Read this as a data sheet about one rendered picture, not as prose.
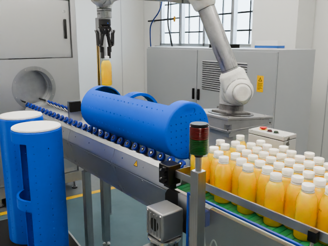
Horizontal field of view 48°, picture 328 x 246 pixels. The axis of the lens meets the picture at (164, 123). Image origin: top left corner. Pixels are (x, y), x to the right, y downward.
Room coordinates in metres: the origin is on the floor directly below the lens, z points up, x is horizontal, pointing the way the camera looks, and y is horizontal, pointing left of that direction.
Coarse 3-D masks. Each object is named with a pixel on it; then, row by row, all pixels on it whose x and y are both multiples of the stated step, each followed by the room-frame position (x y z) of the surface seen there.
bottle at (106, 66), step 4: (104, 60) 2.31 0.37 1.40; (108, 60) 2.33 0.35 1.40; (104, 64) 2.30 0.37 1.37; (108, 64) 2.31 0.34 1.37; (104, 68) 2.30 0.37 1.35; (108, 68) 2.31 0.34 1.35; (104, 72) 2.30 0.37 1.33; (108, 72) 2.31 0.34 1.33; (104, 76) 2.30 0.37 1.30; (108, 76) 2.31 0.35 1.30; (104, 80) 2.30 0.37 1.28; (108, 80) 2.31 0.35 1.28; (104, 84) 2.30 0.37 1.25; (108, 84) 2.31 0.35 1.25
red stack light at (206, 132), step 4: (192, 128) 1.13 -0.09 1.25; (196, 128) 1.13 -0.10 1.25; (200, 128) 1.13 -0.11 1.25; (204, 128) 1.13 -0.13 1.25; (208, 128) 1.14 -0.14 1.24; (192, 132) 1.14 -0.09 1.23; (196, 132) 1.13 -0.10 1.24; (200, 132) 1.12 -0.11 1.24; (204, 132) 1.13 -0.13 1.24; (208, 132) 1.14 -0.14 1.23; (192, 136) 1.13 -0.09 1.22; (196, 136) 1.13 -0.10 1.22; (200, 136) 1.12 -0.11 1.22; (204, 136) 1.13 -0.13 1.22; (208, 136) 1.14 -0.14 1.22; (196, 140) 1.13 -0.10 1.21; (200, 140) 1.12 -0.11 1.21
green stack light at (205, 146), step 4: (192, 140) 1.13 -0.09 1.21; (204, 140) 1.13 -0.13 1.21; (208, 140) 1.14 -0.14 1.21; (192, 144) 1.13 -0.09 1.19; (196, 144) 1.13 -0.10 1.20; (200, 144) 1.13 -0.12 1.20; (204, 144) 1.13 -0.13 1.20; (208, 144) 1.15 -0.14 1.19; (192, 148) 1.13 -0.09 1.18; (196, 148) 1.13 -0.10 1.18; (200, 148) 1.12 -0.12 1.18; (204, 148) 1.13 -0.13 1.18; (208, 148) 1.15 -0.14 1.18; (192, 152) 1.13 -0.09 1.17; (196, 152) 1.13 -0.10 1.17; (200, 152) 1.12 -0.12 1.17; (204, 152) 1.13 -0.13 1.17
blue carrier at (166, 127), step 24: (96, 96) 2.23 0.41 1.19; (120, 96) 2.07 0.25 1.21; (144, 96) 2.11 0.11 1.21; (96, 120) 2.18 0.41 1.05; (120, 120) 1.95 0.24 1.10; (144, 120) 1.78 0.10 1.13; (168, 120) 1.66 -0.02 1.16; (192, 120) 1.75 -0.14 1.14; (144, 144) 1.84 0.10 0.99; (168, 144) 1.65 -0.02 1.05
